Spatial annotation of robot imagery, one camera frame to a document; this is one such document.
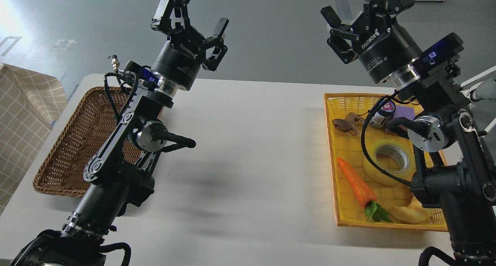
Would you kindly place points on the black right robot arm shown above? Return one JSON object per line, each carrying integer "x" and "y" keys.
{"x": 454, "y": 168}

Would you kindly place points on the small dark jar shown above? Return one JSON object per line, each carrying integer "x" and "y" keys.
{"x": 383, "y": 115}

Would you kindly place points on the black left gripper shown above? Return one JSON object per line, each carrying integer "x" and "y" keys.
{"x": 186, "y": 50}

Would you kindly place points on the brown toy dinosaur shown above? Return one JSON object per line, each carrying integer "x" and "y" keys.
{"x": 348, "y": 123}

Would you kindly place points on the beige checkered cloth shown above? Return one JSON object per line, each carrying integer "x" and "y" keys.
{"x": 30, "y": 102}

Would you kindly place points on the yellow wicker tray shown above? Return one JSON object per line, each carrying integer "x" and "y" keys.
{"x": 348, "y": 147}

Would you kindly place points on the purple foam block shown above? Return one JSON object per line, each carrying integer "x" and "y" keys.
{"x": 404, "y": 111}

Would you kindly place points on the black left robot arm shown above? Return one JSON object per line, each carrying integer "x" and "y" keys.
{"x": 120, "y": 173}

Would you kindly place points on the toy croissant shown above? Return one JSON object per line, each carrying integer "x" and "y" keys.
{"x": 413, "y": 213}

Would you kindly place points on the brown wicker basket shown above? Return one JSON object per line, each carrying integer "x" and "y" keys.
{"x": 87, "y": 129}

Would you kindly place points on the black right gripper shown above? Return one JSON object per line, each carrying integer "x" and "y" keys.
{"x": 374, "y": 38}

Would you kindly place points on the yellow tape roll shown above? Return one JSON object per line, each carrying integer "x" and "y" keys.
{"x": 392, "y": 156}

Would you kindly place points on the orange toy carrot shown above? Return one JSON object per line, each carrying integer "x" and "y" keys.
{"x": 363, "y": 194}

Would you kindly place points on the grey trouser leg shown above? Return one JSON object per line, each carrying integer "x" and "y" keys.
{"x": 486, "y": 90}

